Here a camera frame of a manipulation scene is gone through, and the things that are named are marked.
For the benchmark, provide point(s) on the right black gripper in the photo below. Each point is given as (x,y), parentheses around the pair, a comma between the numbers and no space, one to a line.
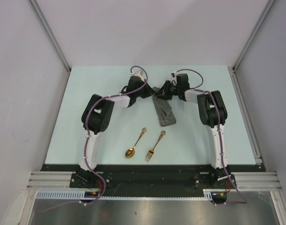
(164,93)

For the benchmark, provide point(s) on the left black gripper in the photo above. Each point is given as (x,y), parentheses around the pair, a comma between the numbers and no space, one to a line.
(149,92)

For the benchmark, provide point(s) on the grey cloth napkin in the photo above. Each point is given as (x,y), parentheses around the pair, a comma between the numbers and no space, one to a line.
(164,112)

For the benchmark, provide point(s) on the gold fork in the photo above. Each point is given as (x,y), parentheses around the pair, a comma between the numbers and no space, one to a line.
(151,152)

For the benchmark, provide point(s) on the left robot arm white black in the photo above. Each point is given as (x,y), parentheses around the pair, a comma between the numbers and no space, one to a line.
(96,118)

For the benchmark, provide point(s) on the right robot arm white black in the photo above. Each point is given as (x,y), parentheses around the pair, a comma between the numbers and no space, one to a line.
(212,113)

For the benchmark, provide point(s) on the gold spoon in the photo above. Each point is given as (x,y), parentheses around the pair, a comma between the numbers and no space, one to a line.
(131,151)

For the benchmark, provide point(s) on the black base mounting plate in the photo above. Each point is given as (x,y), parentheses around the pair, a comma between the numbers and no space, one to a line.
(152,180)

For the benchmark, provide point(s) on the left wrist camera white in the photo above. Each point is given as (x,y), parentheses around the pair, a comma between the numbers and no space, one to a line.
(139,73)

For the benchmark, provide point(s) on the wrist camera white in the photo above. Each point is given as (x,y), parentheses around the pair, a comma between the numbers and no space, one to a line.
(174,74)
(139,73)

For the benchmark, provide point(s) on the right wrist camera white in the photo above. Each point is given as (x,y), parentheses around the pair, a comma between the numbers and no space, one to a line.
(174,74)

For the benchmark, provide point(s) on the right aluminium side rail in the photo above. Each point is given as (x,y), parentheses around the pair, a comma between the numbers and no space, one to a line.
(246,117)

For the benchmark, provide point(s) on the front aluminium frame rail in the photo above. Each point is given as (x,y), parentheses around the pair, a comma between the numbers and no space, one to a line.
(245,181)

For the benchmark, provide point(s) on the left aluminium frame post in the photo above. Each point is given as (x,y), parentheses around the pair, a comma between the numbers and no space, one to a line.
(49,33)

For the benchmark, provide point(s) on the aluminium frame post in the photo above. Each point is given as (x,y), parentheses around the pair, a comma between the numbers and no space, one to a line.
(255,31)
(49,33)

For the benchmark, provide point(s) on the right aluminium frame post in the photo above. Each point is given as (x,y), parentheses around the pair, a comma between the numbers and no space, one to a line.
(255,31)

